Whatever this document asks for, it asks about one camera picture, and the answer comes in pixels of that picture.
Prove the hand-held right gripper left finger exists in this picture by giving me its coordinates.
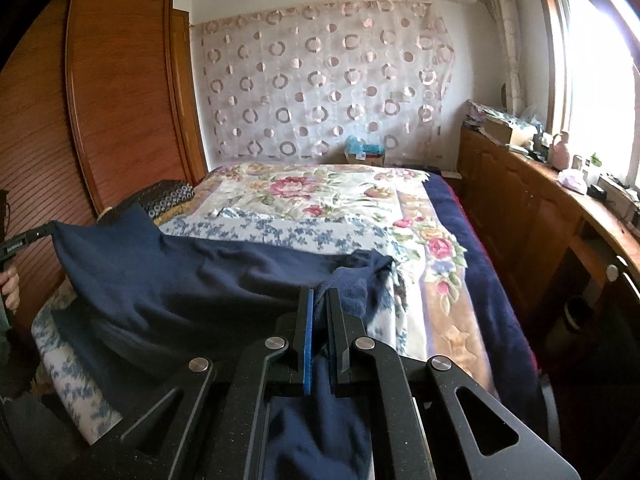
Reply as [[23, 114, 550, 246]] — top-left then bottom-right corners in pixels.
[[75, 287, 316, 480]]

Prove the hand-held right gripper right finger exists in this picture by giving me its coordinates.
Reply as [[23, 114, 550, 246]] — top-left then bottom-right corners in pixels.
[[326, 288, 581, 480]]

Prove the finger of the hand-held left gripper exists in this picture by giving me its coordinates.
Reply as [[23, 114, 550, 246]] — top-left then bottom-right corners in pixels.
[[22, 224, 55, 247]]

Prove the navy printed t-shirt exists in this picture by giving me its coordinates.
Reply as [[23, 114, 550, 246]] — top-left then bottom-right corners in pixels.
[[50, 207, 396, 480]]

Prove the person's left hand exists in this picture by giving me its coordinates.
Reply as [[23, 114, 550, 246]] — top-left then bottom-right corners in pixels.
[[0, 267, 21, 311]]

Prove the blue floral bed sheet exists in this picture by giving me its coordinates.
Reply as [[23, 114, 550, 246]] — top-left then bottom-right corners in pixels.
[[30, 207, 406, 441]]

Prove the dark circle-patterned cloth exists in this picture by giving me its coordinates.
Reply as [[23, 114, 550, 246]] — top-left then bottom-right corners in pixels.
[[135, 180, 196, 224]]

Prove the pink floral quilt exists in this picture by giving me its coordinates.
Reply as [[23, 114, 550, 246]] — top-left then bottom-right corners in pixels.
[[190, 162, 506, 396]]

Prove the wooden slatted wardrobe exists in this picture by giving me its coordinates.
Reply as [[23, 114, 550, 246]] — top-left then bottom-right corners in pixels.
[[0, 0, 208, 311]]

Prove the cardboard box with blue packets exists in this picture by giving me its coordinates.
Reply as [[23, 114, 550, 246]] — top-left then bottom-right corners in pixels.
[[344, 136, 386, 166]]

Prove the wooden cabinet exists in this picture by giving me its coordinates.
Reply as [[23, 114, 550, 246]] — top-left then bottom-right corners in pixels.
[[457, 125, 640, 361]]

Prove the black trash bin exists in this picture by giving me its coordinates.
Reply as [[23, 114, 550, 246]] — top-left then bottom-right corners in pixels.
[[562, 297, 593, 333]]

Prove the sheer circle-patterned curtain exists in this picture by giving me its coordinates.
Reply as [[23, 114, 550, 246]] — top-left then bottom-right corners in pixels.
[[190, 0, 456, 158]]

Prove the stack of magazines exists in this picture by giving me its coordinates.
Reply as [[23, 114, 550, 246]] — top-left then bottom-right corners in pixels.
[[465, 100, 496, 131]]

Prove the brown cardboard box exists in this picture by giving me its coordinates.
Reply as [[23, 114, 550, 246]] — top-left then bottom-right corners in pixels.
[[482, 117, 531, 146]]

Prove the white plastic bag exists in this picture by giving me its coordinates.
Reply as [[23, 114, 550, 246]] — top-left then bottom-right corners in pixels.
[[557, 169, 588, 195]]

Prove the pink bottle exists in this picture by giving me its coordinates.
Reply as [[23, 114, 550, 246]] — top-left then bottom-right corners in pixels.
[[550, 131, 572, 170]]

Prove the clear plastic bag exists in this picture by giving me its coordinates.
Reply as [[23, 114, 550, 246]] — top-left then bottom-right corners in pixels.
[[515, 105, 543, 131]]

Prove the white patterned window curtain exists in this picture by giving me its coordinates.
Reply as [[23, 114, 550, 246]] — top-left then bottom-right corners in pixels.
[[480, 0, 526, 116]]

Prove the wood-framed window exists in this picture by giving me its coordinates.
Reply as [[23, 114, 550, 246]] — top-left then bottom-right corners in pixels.
[[532, 0, 640, 196]]

